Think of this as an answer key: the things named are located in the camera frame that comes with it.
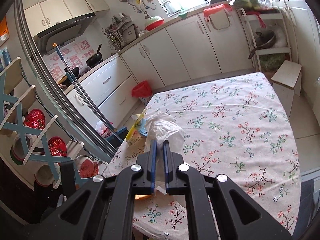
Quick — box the blue dustpan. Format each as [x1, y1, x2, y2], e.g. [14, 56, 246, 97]
[106, 127, 129, 148]

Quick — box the blue handled broom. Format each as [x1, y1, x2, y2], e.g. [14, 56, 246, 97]
[52, 42, 118, 140]

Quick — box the utensil drying rack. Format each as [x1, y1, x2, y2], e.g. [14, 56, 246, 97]
[101, 14, 138, 52]

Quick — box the white hanging cutting board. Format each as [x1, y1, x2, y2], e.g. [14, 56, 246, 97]
[209, 9, 231, 30]

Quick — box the black range hood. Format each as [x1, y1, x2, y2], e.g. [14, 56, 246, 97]
[33, 12, 96, 56]

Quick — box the red green covered bowl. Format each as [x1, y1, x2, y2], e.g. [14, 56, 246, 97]
[144, 16, 165, 31]

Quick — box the floral tablecloth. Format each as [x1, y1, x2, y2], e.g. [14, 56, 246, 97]
[102, 71, 302, 240]

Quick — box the white shelf rack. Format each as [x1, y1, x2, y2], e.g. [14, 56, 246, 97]
[238, 8, 292, 72]

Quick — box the white wooden stool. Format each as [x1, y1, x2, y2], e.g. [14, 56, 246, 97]
[271, 60, 302, 117]

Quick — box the white plastic bag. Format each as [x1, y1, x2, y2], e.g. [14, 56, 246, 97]
[144, 112, 185, 195]

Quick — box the red lined trash bin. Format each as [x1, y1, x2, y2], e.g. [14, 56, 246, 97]
[131, 80, 153, 106]

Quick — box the yellow red paper envelope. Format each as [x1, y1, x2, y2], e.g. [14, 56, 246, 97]
[125, 111, 148, 142]

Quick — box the blue milk carton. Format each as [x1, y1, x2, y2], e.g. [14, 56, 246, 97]
[135, 118, 148, 137]

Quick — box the black lidded wok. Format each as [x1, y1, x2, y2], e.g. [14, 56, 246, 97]
[248, 29, 277, 60]

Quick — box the black frying pan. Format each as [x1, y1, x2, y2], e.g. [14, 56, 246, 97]
[86, 44, 103, 68]

